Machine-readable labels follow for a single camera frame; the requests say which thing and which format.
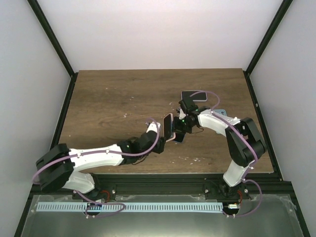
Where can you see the blue phone black screen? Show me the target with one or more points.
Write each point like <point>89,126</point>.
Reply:
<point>179,137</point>

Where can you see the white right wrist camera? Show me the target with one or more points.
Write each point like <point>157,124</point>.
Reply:
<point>181,115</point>

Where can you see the black frame post right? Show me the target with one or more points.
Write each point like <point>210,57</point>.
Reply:
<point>277,19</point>

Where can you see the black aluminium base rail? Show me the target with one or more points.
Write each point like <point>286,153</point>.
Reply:
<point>109,186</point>

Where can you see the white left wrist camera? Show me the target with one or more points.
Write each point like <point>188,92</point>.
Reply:
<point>153,126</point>

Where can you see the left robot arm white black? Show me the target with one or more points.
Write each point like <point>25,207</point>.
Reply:
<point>63,168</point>

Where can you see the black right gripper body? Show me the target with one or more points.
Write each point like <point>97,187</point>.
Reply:
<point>182,127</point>

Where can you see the black frame post left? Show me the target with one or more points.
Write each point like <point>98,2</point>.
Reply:
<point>40,15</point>

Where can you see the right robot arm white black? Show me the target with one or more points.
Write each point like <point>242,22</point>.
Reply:
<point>245,142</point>

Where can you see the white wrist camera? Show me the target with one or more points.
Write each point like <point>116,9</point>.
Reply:
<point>153,126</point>
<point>181,115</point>

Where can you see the light blue phone case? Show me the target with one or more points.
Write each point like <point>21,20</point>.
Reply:
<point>220,111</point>

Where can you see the black frame post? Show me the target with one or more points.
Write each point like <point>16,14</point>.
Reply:
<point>40,15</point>
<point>277,19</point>

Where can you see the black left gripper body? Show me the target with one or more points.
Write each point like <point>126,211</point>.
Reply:
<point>159,149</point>

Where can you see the light blue slotted cable duct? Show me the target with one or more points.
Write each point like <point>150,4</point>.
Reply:
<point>207,207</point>

